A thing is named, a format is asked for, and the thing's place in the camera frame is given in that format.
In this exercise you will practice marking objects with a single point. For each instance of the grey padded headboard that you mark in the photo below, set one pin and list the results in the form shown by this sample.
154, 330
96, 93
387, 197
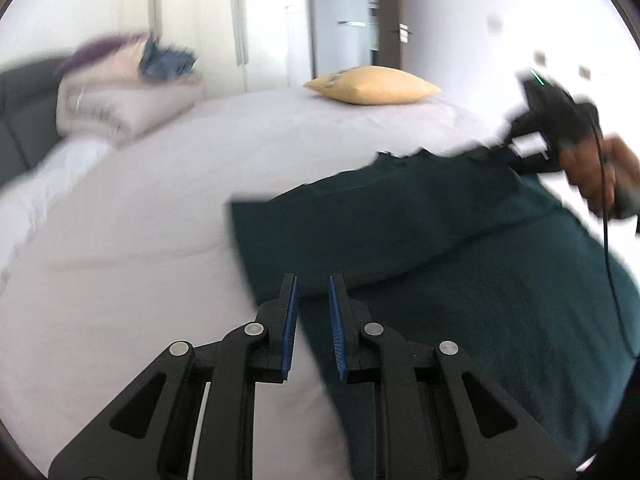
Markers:
25, 110

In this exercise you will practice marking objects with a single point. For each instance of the person's right hand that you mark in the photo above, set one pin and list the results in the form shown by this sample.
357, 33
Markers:
590, 170

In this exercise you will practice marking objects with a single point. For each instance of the yellow pillow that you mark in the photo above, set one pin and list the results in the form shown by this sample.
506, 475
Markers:
372, 85

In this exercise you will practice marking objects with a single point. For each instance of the purple cloth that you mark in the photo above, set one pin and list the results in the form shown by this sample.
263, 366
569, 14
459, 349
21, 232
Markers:
95, 50

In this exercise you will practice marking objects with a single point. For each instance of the white bed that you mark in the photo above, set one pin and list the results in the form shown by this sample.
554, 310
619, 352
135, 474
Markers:
175, 200

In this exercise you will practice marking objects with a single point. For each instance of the square wall socket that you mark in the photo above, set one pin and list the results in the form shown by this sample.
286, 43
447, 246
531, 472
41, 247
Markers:
539, 58
583, 72

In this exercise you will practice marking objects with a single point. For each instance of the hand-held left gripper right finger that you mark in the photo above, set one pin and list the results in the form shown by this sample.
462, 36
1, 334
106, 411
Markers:
337, 331

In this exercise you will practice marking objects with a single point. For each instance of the white wardrobe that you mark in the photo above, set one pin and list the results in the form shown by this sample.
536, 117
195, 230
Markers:
200, 5

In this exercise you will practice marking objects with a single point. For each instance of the dark green garment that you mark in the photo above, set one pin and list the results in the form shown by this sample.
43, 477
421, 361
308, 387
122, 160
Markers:
450, 270

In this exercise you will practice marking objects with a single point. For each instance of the white pillow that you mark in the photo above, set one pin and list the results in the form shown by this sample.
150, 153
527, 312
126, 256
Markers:
45, 185

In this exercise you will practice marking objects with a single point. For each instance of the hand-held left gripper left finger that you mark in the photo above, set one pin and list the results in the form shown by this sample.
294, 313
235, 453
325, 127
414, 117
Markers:
290, 331

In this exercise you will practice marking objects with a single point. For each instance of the dark wooden door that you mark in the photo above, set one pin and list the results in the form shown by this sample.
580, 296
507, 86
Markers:
392, 0

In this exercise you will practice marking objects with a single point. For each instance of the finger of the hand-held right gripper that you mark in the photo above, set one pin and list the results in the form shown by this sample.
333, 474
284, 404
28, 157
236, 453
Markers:
537, 165
492, 152

